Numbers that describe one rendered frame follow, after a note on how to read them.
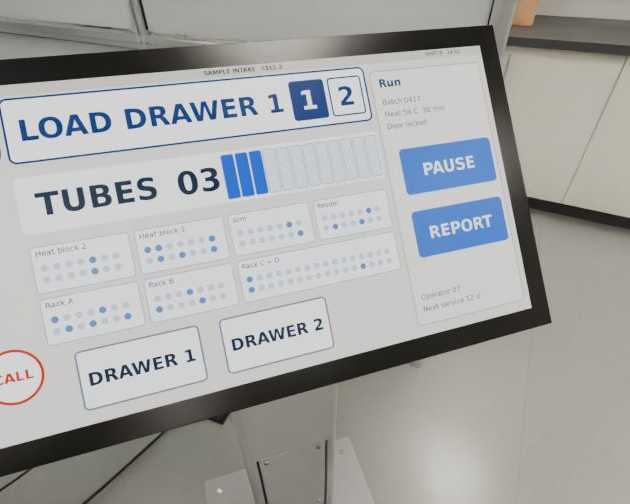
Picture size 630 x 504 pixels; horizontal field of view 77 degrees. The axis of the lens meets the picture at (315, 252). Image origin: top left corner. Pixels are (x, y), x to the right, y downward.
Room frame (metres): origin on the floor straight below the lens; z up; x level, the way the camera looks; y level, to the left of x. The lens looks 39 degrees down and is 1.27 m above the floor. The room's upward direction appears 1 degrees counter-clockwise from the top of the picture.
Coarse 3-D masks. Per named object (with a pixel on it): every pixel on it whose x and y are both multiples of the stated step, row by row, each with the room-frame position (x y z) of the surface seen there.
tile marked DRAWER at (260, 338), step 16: (288, 304) 0.24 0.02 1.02; (304, 304) 0.24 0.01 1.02; (320, 304) 0.24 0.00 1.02; (224, 320) 0.22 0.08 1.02; (240, 320) 0.22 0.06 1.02; (256, 320) 0.22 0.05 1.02; (272, 320) 0.23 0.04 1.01; (288, 320) 0.23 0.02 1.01; (304, 320) 0.23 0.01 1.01; (320, 320) 0.23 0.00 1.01; (224, 336) 0.21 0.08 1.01; (240, 336) 0.21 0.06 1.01; (256, 336) 0.22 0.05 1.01; (272, 336) 0.22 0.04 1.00; (288, 336) 0.22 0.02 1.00; (304, 336) 0.22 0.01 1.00; (320, 336) 0.22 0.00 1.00; (224, 352) 0.20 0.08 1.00; (240, 352) 0.21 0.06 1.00; (256, 352) 0.21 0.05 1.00; (272, 352) 0.21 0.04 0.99; (288, 352) 0.21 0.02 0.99; (304, 352) 0.21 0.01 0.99; (240, 368) 0.20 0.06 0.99; (256, 368) 0.20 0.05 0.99
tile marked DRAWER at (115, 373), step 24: (144, 336) 0.20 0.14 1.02; (168, 336) 0.21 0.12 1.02; (192, 336) 0.21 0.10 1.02; (96, 360) 0.19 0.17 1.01; (120, 360) 0.19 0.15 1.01; (144, 360) 0.19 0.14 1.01; (168, 360) 0.19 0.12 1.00; (192, 360) 0.20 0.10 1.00; (96, 384) 0.17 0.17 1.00; (120, 384) 0.18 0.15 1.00; (144, 384) 0.18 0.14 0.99; (168, 384) 0.18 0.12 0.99; (192, 384) 0.18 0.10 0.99; (96, 408) 0.16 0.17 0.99
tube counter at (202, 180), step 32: (192, 160) 0.30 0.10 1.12; (224, 160) 0.31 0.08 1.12; (256, 160) 0.32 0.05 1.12; (288, 160) 0.32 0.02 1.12; (320, 160) 0.33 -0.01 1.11; (352, 160) 0.33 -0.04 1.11; (192, 192) 0.29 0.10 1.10; (224, 192) 0.29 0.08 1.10; (256, 192) 0.30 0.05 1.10; (288, 192) 0.30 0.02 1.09
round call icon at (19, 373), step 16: (0, 352) 0.18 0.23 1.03; (16, 352) 0.18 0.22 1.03; (32, 352) 0.19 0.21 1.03; (0, 368) 0.17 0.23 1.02; (16, 368) 0.18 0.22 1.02; (32, 368) 0.18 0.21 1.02; (0, 384) 0.17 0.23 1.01; (16, 384) 0.17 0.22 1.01; (32, 384) 0.17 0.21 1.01; (48, 384) 0.17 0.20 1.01; (0, 400) 0.16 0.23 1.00; (16, 400) 0.16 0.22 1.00; (32, 400) 0.16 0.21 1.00
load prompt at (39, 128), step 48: (48, 96) 0.32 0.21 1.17; (96, 96) 0.32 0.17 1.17; (144, 96) 0.33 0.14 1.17; (192, 96) 0.34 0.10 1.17; (240, 96) 0.35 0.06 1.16; (288, 96) 0.36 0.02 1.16; (336, 96) 0.37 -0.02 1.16; (48, 144) 0.29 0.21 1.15; (96, 144) 0.30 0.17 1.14; (144, 144) 0.31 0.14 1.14
